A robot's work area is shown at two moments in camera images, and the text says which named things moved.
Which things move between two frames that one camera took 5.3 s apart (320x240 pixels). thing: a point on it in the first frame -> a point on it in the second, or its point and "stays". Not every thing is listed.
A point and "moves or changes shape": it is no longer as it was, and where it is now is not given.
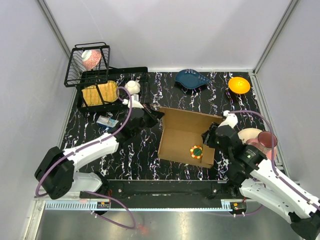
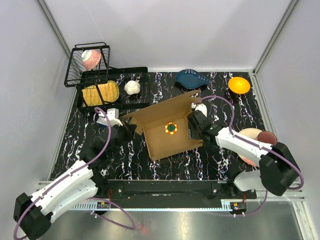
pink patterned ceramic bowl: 90,58 stays
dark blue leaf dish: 191,79 stays
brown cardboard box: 180,135 moves or changes shape
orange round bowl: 239,85 stays
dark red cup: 265,138 stays
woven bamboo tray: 108,92 stays
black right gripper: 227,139 -> 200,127
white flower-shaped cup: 132,87 stays
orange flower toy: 196,152 -> 171,128
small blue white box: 107,121 stays
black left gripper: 154,116 -> 129,129
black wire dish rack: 100,87 stays
